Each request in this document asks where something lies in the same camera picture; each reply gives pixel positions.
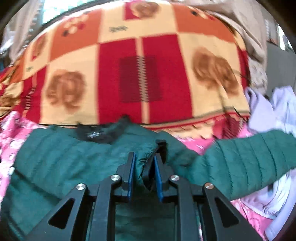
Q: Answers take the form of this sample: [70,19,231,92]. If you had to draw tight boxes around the green quilted puffer jacket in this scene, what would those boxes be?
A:
[0,114,296,241]

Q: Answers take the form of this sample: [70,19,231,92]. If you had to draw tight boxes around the red orange patterned blanket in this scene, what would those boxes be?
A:
[1,1,250,138]

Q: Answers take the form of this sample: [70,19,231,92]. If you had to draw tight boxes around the beige blanket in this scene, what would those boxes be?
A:
[177,0,267,69]

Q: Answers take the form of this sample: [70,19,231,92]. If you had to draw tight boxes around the floral white pillow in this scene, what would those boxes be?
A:
[248,56,268,95]

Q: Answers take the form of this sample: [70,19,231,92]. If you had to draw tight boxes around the lavender puffer jacket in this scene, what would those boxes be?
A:
[241,86,295,240]

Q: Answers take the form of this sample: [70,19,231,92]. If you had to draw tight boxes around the pink floral bed sheet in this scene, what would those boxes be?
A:
[0,110,273,241]

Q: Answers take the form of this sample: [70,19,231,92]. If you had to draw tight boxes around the thin black cable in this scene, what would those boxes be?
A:
[231,69,251,117]

